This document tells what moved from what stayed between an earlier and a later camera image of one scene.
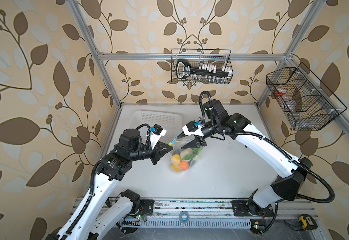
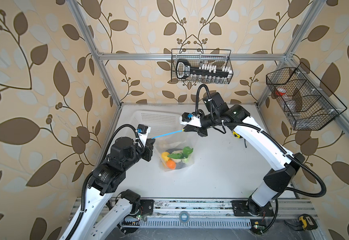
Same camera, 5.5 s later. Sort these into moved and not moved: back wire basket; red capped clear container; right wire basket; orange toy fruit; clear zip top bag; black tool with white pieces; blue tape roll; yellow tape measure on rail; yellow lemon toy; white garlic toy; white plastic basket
Moved: clear zip top bag; white garlic toy; yellow lemon toy; orange toy fruit
Not moved: right wire basket; black tool with white pieces; red capped clear container; white plastic basket; back wire basket; blue tape roll; yellow tape measure on rail
